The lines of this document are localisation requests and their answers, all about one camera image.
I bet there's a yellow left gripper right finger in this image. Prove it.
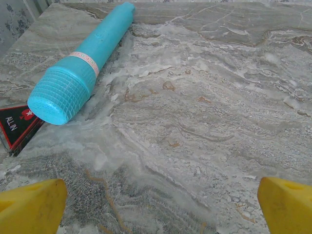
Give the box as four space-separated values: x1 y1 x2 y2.
257 176 312 234

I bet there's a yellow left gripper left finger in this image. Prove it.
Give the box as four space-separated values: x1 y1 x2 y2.
0 178 68 234

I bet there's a black red triangle token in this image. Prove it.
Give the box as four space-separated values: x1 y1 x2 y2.
0 105 44 157

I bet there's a teal toy microphone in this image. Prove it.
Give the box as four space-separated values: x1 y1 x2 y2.
27 1 136 126

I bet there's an aluminium frame post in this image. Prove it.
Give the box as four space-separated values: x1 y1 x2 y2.
28 0 54 19

